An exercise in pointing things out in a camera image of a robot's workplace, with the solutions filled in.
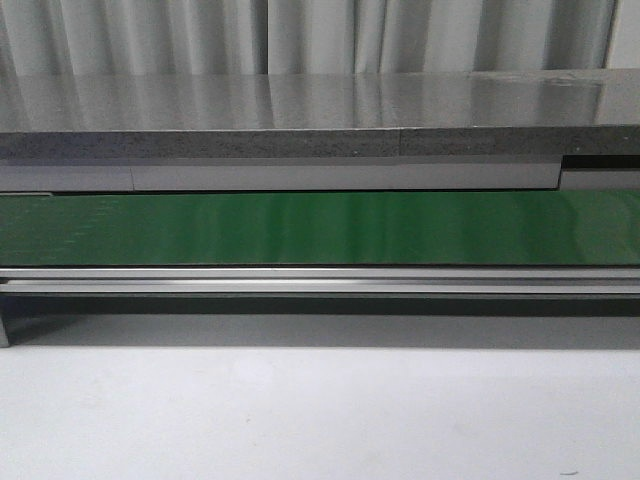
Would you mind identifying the grey stone slab table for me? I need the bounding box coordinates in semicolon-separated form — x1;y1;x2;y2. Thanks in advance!
1;69;639;159

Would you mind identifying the green conveyor belt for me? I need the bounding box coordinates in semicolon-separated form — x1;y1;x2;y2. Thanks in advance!
1;190;639;267

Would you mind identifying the grey conveyor support leg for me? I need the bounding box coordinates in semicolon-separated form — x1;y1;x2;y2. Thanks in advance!
0;297;11;348

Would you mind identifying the grey pleated curtain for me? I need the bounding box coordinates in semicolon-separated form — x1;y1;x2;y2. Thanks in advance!
1;0;616;76

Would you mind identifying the aluminium front conveyor rail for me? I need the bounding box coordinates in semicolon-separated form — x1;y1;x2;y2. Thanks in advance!
1;267;639;296

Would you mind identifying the grey rear conveyor rail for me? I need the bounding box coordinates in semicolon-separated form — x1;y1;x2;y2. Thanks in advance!
1;154;639;193

